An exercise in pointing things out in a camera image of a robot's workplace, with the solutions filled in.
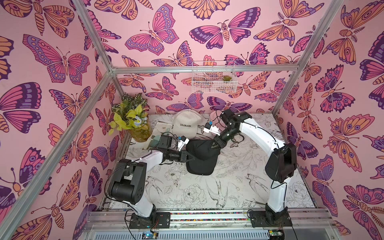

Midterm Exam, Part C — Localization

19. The black cap with white patch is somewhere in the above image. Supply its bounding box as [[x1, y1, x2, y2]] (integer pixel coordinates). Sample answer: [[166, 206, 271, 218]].
[[186, 140, 221, 176]]

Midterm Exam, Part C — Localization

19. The white Colorado cap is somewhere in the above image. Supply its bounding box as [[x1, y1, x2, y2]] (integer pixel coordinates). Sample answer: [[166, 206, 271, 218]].
[[172, 110, 204, 139]]

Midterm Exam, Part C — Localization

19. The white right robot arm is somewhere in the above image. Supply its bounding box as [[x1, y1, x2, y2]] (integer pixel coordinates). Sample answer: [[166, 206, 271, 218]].
[[204, 110, 297, 216]]

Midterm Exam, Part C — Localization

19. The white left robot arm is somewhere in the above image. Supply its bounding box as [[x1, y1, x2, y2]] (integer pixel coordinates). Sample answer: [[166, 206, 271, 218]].
[[105, 135, 195, 219]]

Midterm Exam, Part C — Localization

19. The teal bristle brush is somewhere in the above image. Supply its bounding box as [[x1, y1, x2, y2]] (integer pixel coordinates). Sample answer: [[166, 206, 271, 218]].
[[149, 135, 161, 150]]

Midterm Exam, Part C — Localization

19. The cream cloth under brush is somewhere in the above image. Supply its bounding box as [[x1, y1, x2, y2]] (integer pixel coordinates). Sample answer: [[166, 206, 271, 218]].
[[143, 122, 173, 150]]

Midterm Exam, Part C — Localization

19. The potted green plant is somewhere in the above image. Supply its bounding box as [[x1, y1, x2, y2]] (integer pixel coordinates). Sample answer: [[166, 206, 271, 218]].
[[109, 93, 152, 143]]

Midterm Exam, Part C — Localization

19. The small succulent in basket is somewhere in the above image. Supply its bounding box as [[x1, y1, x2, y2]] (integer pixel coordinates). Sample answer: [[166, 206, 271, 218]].
[[222, 76, 233, 82]]

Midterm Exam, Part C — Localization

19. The aluminium left side bar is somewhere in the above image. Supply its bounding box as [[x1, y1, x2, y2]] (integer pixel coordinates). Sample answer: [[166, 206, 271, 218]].
[[1, 71, 113, 240]]

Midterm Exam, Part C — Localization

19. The aluminium horizontal back bar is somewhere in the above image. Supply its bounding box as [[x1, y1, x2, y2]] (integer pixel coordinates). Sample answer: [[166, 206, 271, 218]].
[[113, 65, 299, 75]]

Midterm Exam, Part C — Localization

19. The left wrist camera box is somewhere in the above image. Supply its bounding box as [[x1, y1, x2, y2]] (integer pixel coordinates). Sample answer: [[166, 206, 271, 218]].
[[177, 136, 190, 152]]

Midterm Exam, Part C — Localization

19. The white wire basket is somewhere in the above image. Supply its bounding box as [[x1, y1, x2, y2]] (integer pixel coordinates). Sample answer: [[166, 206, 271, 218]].
[[190, 61, 238, 95]]

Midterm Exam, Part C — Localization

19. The aluminium corner post left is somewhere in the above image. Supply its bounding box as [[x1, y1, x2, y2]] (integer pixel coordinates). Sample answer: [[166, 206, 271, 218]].
[[73, 0, 125, 97]]

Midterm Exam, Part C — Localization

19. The aluminium corner post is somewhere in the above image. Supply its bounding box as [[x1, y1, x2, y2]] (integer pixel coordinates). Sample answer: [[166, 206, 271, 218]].
[[73, 0, 125, 97], [272, 0, 344, 117]]

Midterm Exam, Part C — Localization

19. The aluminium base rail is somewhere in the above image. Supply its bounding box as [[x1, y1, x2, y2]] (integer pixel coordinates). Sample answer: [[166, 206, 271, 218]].
[[81, 208, 342, 240]]

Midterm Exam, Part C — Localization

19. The aluminium corner post right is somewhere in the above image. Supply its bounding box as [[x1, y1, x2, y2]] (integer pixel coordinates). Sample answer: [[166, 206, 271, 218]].
[[272, 0, 344, 117]]

